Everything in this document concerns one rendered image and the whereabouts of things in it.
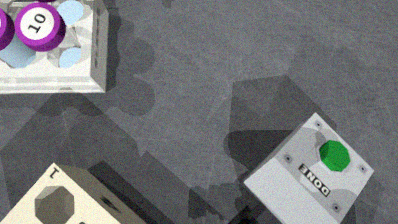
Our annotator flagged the white tube rack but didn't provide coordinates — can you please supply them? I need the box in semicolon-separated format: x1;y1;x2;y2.
0;0;109;94

